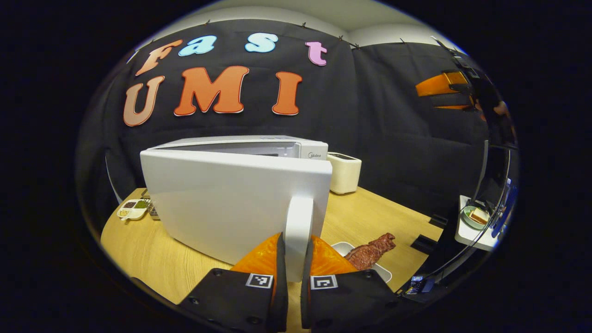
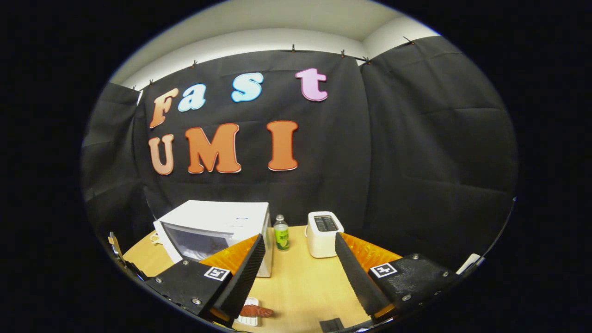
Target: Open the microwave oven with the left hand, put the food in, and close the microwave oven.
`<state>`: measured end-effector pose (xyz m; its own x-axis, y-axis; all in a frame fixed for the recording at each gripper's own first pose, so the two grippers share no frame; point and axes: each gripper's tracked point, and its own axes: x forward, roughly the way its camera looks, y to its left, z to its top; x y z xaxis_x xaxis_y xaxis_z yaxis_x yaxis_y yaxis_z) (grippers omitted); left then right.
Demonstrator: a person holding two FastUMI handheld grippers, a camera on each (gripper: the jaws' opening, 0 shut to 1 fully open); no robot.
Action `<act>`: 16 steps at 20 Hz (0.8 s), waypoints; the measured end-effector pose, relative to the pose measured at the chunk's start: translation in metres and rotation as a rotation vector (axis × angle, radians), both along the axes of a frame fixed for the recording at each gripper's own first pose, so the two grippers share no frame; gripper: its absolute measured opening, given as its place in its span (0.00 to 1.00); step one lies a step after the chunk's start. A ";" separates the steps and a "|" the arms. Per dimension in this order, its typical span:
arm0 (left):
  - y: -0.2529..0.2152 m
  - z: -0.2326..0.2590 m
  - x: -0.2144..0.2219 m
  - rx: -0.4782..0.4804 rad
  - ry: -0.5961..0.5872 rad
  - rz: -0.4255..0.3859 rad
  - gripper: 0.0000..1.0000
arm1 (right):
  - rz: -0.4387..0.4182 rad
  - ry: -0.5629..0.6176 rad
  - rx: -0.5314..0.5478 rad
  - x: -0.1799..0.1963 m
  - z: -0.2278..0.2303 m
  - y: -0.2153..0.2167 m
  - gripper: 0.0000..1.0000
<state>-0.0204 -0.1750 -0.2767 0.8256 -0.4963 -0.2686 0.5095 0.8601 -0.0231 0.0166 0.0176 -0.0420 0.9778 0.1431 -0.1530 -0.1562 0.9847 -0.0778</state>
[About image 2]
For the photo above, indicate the white rectangular dish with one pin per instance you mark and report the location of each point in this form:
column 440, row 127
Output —
column 252, row 301

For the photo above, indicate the small white box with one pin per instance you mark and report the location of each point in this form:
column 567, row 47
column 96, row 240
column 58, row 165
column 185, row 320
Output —
column 469, row 262

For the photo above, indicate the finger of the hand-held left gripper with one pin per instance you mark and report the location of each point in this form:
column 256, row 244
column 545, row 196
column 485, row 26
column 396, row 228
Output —
column 127, row 266

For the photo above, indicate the white toaster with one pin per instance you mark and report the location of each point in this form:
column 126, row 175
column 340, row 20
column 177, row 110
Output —
column 323, row 240

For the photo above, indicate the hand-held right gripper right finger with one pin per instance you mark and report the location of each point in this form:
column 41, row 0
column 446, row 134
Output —
column 358, row 277

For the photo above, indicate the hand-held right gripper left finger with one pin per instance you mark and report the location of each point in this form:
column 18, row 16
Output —
column 245, row 277

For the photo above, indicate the green label drink bottle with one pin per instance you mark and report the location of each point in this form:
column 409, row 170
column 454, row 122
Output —
column 281, row 236

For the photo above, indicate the white microwave oven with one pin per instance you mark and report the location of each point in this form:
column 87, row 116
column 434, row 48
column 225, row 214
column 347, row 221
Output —
column 217, row 215

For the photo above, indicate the brown dried meat slice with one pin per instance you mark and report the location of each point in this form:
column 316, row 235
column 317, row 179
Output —
column 256, row 311

